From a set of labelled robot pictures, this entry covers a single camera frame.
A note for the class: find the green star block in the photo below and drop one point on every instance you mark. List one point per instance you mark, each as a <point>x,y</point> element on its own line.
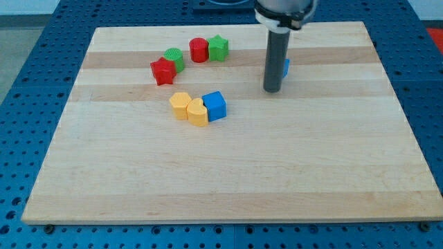
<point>218,48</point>

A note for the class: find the light wooden board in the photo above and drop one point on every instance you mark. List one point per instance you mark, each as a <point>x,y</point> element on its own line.
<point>333,145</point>

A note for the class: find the blue cube block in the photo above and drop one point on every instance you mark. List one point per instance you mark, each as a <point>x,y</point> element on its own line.
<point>215,104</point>

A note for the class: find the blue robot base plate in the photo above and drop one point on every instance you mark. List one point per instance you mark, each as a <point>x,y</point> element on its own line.
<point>204,6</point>

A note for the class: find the yellow hexagon block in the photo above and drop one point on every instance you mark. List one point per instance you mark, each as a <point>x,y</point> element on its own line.
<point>179,103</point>

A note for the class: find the red star block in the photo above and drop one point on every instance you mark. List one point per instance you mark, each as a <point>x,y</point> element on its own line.
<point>164,71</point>

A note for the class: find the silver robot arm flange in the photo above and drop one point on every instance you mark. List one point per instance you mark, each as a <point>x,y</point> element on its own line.
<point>282,16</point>

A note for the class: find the red cylinder block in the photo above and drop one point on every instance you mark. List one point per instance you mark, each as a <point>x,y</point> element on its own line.
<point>199,50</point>

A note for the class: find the yellow heart block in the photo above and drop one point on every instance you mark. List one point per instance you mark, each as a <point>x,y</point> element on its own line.
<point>197,113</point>

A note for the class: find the blue triangle block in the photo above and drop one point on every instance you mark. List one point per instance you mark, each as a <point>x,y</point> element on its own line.
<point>286,67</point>

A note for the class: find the green cylinder block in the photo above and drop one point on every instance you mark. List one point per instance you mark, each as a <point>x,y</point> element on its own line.
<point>175,55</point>

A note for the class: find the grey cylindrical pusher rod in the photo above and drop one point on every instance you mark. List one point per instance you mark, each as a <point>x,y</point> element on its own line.
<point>276,52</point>

